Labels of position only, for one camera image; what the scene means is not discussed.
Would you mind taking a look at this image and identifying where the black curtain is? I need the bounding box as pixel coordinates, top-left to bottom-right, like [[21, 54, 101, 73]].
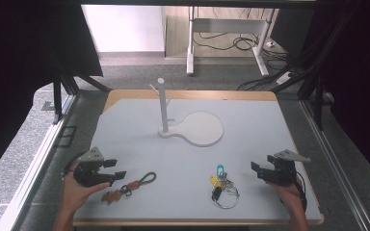
[[0, 0, 104, 186], [302, 0, 370, 191]]

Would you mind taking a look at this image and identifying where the black metal stand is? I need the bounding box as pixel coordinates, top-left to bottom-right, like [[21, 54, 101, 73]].
[[51, 71, 112, 125], [269, 6, 338, 131]]

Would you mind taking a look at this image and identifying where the person's right hand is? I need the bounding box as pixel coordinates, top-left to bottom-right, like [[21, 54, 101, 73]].
[[266, 177, 306, 213]]

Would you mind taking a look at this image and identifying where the aluminium rail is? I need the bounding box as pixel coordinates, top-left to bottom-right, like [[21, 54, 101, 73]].
[[0, 92, 79, 231], [300, 99, 370, 231]]

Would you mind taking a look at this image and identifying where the brown leather keychain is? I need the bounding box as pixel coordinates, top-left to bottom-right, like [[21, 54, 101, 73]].
[[100, 171, 158, 205]]

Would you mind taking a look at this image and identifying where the white power strip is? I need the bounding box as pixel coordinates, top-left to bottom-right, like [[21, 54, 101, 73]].
[[276, 71, 293, 86]]

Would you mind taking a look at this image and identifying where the white key rack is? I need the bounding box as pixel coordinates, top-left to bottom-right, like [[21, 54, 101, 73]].
[[148, 77, 225, 148]]

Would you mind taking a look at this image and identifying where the black cable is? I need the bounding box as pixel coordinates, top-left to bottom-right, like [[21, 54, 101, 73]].
[[296, 171, 308, 214], [61, 151, 89, 178]]

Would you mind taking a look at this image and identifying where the bundle of black floor cables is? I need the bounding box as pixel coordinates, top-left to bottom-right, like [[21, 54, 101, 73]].
[[194, 8, 292, 64]]

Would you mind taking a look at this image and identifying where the white desk frame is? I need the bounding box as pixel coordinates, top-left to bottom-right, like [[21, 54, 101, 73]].
[[186, 6, 278, 77]]

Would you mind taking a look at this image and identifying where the white cabinet panel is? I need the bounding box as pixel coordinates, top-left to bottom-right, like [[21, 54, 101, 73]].
[[81, 4, 167, 54]]

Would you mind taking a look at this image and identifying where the key ring with coloured tags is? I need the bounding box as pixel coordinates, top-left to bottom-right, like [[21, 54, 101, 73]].
[[209, 164, 241, 210]]

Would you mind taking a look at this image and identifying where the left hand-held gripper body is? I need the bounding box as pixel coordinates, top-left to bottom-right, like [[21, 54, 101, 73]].
[[72, 146, 117, 188]]

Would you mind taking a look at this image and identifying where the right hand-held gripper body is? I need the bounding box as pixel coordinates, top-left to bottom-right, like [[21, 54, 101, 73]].
[[263, 149, 311, 187]]

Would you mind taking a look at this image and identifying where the person's left hand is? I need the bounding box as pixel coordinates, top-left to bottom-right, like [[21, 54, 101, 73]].
[[61, 162, 112, 213]]

